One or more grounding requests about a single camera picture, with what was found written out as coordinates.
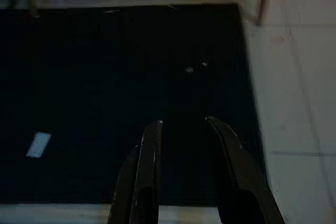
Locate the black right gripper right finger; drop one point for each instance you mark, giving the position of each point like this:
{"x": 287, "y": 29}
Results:
{"x": 241, "y": 182}

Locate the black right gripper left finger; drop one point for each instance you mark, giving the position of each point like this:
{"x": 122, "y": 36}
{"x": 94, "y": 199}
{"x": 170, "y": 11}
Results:
{"x": 147, "y": 171}

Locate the small white trash bit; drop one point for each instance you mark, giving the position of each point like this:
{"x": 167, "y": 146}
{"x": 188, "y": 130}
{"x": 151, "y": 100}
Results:
{"x": 189, "y": 69}
{"x": 204, "y": 63}

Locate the black floor mat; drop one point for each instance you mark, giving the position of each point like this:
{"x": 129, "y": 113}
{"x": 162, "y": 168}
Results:
{"x": 105, "y": 77}

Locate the white paper scrap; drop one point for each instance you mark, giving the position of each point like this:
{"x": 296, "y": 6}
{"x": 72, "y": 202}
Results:
{"x": 39, "y": 144}

